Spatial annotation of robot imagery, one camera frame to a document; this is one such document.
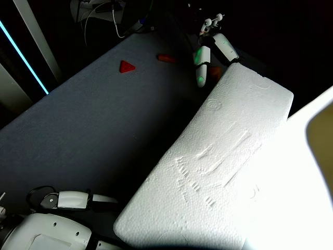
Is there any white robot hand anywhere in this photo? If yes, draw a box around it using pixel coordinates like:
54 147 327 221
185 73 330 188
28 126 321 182
193 32 240 89
0 191 123 250

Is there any white styrofoam lid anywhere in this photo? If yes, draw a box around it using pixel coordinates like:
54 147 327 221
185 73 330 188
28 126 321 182
113 61 294 250

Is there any yellow orange triangle block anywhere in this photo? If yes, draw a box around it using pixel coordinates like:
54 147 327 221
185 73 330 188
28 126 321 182
210 66 222 82

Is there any orange toy carrot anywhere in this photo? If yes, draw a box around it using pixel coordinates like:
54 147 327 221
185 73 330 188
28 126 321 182
157 54 178 64

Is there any grey power adapter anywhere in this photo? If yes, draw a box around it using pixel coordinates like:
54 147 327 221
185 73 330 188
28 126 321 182
124 19 144 36

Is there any red triangle block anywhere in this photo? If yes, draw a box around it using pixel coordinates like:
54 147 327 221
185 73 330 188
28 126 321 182
119 59 136 74

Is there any grey table cloth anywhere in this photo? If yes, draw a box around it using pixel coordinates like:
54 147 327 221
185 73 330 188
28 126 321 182
0 31 235 250

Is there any white background device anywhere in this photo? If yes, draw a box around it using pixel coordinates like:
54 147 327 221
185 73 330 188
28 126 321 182
70 0 112 24

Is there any large white robot body shell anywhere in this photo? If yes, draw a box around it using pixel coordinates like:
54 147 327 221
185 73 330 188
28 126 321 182
241 84 333 250

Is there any cyan light strip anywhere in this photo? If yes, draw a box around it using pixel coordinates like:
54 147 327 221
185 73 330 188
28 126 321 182
0 20 49 95

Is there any white cable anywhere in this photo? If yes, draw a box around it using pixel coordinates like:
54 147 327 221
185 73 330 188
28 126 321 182
111 0 126 39

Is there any grey frame panel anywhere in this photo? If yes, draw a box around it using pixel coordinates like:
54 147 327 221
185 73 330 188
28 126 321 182
0 64 33 110

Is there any white frame post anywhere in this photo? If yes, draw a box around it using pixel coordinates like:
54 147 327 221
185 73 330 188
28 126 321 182
12 0 62 79

